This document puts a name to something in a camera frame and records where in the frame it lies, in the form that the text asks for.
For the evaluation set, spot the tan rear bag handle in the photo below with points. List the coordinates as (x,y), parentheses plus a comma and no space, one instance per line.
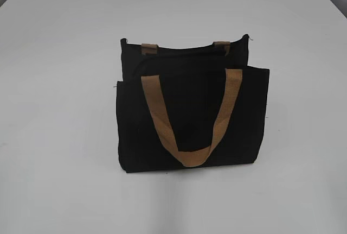
(147,48)

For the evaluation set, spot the black canvas tote bag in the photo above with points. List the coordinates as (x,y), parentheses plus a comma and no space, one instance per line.
(189,108)

